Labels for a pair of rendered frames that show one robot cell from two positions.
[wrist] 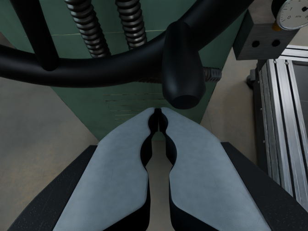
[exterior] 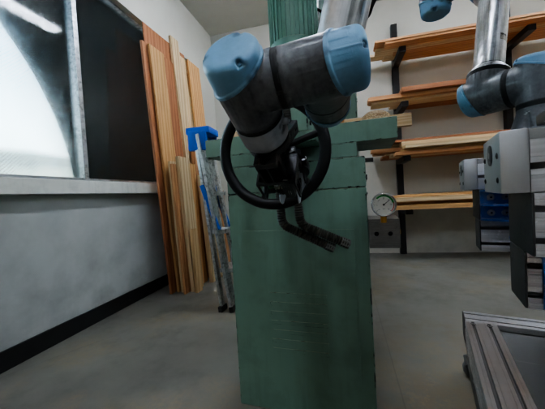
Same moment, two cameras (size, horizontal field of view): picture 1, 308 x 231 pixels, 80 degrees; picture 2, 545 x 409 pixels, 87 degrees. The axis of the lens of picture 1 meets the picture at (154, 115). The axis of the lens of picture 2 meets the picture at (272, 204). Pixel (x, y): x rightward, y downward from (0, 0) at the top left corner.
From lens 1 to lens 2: 59 cm
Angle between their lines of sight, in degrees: 61
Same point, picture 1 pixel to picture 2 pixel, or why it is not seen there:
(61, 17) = (264, 220)
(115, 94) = (280, 292)
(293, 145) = (504, 392)
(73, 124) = (216, 380)
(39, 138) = (173, 385)
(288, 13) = (376, 207)
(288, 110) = (494, 361)
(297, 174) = not seen: outside the picture
